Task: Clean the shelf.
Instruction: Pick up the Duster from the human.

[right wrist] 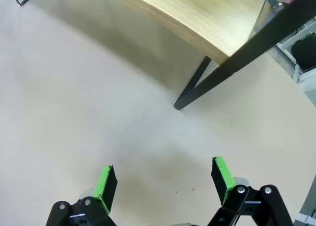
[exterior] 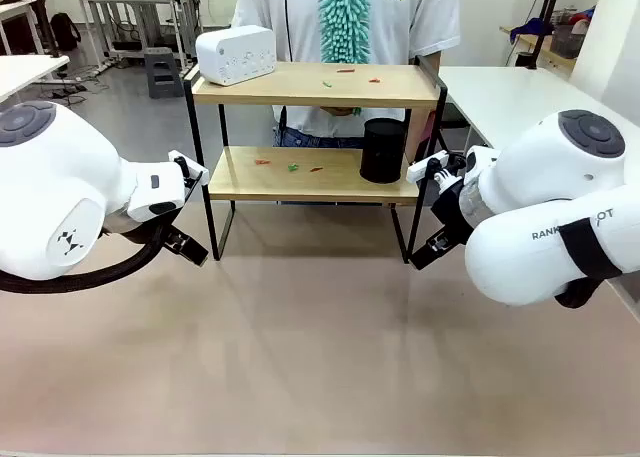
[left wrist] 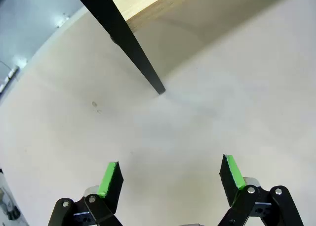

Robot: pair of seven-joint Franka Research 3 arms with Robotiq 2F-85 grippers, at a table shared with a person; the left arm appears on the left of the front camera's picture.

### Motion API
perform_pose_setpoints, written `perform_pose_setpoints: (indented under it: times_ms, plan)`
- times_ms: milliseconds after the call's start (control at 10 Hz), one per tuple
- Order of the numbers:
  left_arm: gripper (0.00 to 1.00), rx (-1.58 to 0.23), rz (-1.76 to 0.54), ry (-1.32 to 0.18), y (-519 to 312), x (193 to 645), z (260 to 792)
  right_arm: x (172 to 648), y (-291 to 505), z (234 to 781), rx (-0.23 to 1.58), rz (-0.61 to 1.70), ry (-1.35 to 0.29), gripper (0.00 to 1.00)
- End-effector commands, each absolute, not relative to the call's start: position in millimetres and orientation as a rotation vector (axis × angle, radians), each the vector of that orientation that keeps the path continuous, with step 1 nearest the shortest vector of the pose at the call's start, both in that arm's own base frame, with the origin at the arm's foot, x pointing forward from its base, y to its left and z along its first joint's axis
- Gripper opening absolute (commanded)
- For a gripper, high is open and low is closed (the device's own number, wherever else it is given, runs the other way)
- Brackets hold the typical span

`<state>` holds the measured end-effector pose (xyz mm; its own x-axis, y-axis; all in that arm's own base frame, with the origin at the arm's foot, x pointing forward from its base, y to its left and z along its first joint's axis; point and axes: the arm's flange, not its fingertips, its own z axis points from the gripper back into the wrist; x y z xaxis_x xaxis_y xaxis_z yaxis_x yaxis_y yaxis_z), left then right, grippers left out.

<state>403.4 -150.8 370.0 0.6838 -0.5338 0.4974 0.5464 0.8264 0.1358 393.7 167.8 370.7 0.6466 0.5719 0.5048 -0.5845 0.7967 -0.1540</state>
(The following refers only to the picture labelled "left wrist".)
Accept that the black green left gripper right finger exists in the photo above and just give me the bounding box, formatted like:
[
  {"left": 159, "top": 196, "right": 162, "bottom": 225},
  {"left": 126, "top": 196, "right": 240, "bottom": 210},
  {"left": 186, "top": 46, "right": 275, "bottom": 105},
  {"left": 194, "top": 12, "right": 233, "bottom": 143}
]
[{"left": 217, "top": 153, "right": 305, "bottom": 226}]

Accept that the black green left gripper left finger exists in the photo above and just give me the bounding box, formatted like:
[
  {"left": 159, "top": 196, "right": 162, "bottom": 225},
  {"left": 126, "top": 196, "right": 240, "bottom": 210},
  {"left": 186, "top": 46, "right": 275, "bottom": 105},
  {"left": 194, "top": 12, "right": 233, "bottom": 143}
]
[{"left": 48, "top": 160, "right": 124, "bottom": 226}]

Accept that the two-tier wood black-frame shelf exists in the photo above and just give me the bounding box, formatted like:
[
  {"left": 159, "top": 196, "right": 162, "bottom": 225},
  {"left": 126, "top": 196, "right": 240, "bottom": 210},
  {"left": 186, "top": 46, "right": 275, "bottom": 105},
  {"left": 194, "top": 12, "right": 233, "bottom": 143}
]
[{"left": 70, "top": 0, "right": 316, "bottom": 95}]

